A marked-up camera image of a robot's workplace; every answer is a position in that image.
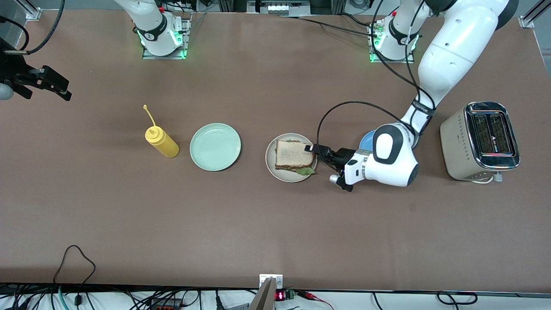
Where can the silver aluminium frame profile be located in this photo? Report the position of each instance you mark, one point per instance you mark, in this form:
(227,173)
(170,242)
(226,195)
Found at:
(531,17)
(31,10)

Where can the green lettuce leaf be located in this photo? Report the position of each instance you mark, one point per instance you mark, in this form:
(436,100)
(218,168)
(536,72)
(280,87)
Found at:
(305,171)

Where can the light green plate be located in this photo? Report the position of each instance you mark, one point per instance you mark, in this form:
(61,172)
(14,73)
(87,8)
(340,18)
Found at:
(215,147)

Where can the silver mounting bracket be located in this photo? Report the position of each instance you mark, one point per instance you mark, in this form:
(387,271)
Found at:
(278,280)

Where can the beige plate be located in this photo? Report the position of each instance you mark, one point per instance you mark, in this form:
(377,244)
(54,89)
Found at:
(270,159)

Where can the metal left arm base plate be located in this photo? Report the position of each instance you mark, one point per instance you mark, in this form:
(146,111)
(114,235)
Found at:
(392,60)

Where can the cream and chrome toaster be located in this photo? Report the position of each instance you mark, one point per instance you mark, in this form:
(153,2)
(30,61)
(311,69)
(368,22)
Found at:
(456,146)

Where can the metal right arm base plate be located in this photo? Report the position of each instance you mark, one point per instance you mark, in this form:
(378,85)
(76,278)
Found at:
(165,56)

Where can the yellow mustard squeeze bottle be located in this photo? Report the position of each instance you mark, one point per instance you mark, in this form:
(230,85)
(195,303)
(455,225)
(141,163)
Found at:
(165,148)

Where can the grey aluminium bar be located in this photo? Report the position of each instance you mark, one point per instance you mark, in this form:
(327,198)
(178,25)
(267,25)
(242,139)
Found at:
(263,299)

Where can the white power strip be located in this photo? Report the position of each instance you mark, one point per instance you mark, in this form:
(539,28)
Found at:
(277,7)

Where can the red digit display module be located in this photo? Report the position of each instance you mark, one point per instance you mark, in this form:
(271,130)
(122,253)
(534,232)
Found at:
(280,296)

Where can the red and black clip lead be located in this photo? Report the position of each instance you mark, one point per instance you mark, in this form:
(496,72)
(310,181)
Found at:
(308,294)

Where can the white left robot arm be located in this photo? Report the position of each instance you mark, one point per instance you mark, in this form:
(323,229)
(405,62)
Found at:
(456,47)

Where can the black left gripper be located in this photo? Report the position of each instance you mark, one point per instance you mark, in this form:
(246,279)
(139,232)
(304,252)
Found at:
(343,156)

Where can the brown crusted bread slice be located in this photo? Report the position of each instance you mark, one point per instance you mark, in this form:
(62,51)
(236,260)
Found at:
(292,153)

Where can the blue plate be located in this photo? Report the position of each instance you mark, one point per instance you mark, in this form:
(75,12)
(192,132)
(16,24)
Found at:
(366,140)

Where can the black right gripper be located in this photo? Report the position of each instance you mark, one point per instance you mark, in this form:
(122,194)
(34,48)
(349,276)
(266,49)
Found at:
(15,71)

